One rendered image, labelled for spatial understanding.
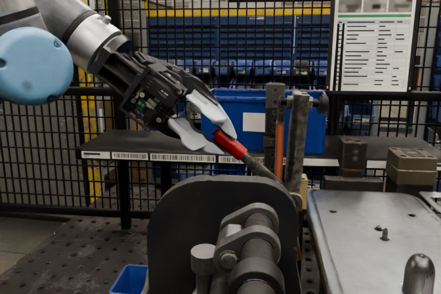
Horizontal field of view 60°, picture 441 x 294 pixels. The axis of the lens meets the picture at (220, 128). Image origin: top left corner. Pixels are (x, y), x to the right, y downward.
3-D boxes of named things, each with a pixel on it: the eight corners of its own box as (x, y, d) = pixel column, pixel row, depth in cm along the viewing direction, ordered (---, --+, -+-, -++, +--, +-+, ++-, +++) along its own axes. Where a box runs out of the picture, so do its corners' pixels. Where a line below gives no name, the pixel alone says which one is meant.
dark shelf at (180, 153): (457, 173, 86) (459, 160, 85) (74, 159, 95) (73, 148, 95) (419, 147, 107) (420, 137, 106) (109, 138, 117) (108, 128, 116)
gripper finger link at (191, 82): (205, 123, 55) (154, 91, 55) (207, 121, 57) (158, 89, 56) (223, 96, 54) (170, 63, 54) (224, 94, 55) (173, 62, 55)
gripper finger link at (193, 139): (206, 176, 52) (156, 130, 52) (212, 163, 58) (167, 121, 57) (222, 161, 51) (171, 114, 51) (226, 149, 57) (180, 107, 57)
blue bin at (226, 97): (325, 154, 89) (328, 99, 87) (199, 147, 96) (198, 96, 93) (321, 138, 105) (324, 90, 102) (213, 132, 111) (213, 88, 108)
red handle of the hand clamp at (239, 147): (301, 199, 55) (216, 128, 54) (291, 209, 55) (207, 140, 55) (298, 188, 59) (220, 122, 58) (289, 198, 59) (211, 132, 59)
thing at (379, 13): (410, 95, 104) (423, -25, 97) (325, 94, 107) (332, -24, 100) (407, 94, 106) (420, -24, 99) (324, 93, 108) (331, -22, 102)
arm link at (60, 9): (2, 22, 55) (45, -16, 58) (65, 69, 56) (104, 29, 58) (-17, -9, 48) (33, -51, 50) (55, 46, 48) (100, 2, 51)
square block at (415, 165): (420, 315, 84) (440, 158, 76) (382, 312, 85) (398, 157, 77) (407, 292, 92) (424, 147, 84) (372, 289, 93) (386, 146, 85)
